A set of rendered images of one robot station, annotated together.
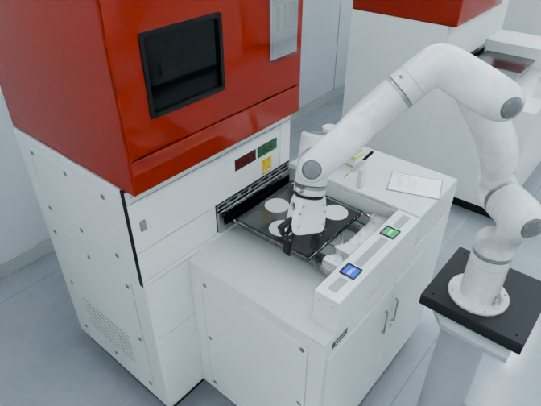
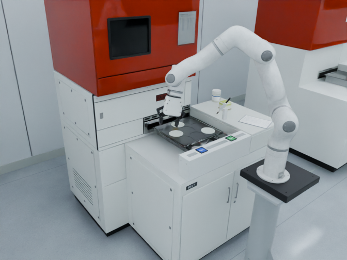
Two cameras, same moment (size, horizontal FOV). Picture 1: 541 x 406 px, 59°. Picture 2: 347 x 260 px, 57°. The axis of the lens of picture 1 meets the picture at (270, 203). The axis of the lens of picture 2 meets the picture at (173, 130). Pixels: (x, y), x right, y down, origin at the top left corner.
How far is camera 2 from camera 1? 0.70 m
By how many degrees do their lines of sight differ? 13
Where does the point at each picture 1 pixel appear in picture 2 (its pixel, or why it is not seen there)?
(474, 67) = (251, 36)
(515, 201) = (282, 112)
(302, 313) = (174, 171)
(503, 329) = (279, 189)
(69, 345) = (62, 198)
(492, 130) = (266, 72)
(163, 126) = (115, 64)
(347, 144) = (187, 67)
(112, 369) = (81, 213)
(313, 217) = (174, 107)
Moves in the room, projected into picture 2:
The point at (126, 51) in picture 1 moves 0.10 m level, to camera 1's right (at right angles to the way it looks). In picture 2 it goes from (100, 25) to (117, 26)
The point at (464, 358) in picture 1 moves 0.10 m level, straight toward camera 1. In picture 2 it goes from (264, 212) to (255, 220)
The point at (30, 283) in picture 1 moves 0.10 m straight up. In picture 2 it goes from (50, 167) to (49, 160)
